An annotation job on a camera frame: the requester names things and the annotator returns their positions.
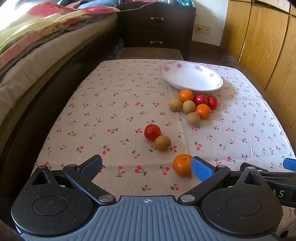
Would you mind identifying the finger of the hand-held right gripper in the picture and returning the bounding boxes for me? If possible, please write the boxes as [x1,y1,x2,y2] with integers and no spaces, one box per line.
[283,158,296,172]
[240,162,270,173]

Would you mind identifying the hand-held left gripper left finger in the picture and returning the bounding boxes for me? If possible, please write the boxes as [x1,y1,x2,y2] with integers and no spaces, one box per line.
[32,154,116,205]

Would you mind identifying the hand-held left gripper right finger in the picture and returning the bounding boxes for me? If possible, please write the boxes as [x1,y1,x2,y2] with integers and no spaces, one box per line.
[178,156,265,205]

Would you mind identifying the orange mandarin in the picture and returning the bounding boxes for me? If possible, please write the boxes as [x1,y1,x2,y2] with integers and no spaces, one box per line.
[178,89,194,103]
[196,104,211,120]
[172,154,193,177]

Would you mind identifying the brown longan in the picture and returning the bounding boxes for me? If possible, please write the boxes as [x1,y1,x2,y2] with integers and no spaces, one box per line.
[187,112,201,126]
[169,99,183,112]
[155,136,172,152]
[183,100,196,114]

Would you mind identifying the red cherry tomato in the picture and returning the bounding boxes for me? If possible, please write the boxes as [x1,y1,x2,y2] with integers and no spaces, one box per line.
[144,124,162,141]
[206,95,218,110]
[193,94,208,106]

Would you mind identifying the white floral plate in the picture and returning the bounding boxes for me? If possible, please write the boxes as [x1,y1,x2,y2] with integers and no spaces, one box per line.
[159,61,224,92]

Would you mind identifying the cherry print cloth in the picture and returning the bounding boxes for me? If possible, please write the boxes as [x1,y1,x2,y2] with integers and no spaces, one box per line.
[30,59,296,237]

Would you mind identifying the bed with floral quilt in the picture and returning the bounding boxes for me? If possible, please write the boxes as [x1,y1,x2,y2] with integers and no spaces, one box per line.
[0,16,118,127]

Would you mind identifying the teal plastic bag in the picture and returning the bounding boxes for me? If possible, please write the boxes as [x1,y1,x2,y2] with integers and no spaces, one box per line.
[113,37,125,58]

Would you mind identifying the dark wooden stool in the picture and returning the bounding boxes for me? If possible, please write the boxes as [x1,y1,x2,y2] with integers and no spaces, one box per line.
[116,47,184,61]

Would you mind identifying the light wooden wardrobe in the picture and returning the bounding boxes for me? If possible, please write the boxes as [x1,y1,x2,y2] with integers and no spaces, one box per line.
[221,0,296,145]

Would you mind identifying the dark wooden nightstand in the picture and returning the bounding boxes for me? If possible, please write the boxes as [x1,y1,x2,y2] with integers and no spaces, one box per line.
[119,3,196,59]

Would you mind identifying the floral quilt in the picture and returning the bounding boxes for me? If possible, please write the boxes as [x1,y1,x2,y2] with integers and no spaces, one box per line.
[0,1,121,67]

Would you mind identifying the blue pillow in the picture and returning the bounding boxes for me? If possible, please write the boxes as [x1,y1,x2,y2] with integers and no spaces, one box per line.
[76,0,121,10]

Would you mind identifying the dark bed frame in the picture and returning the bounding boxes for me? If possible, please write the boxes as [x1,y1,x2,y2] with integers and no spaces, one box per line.
[0,23,126,200]

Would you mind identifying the beige wall socket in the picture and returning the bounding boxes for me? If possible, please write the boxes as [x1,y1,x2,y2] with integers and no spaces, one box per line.
[195,24,211,35]

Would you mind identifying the white cable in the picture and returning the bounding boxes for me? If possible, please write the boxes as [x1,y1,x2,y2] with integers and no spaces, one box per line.
[128,1,160,11]

